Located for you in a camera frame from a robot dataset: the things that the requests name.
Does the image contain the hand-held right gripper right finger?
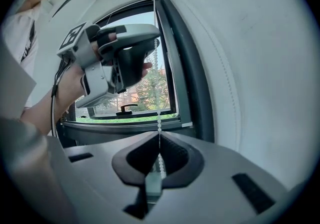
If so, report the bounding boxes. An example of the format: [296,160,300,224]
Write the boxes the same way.
[149,132,299,224]

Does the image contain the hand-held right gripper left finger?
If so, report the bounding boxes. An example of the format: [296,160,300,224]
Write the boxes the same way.
[46,131,161,224]

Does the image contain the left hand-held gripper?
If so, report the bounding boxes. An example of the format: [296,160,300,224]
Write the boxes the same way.
[56,21,161,108]

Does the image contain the white bead pull chain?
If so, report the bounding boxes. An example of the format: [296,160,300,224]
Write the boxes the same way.
[152,0,167,181]

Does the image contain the person's left forearm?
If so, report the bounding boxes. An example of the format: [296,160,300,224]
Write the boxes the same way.
[19,77,70,137]

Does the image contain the person's left hand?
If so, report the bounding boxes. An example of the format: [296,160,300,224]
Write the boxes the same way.
[57,66,87,112]

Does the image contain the black open window sash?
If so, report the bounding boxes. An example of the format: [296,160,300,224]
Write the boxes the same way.
[86,11,181,120]

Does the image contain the orange brick building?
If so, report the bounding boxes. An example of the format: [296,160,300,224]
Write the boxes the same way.
[124,67,166,109]

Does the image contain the green shrubs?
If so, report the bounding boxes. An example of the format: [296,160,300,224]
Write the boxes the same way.
[76,115,176,124]

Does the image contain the person's white shirt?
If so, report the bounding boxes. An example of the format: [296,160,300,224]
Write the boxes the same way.
[0,0,76,118]

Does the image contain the black window handle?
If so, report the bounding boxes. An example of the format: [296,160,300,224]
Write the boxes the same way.
[116,104,139,116]

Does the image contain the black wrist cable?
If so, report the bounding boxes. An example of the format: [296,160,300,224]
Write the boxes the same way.
[50,54,75,138]

